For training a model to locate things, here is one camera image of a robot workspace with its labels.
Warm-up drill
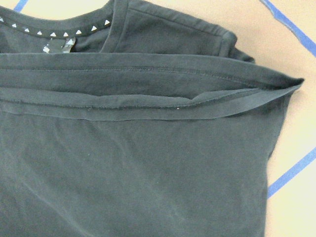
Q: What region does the black graphic t-shirt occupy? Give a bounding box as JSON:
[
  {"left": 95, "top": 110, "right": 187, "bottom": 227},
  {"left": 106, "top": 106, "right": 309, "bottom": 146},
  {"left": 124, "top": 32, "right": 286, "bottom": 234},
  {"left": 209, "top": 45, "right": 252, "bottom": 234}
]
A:
[{"left": 0, "top": 0, "right": 305, "bottom": 237}]

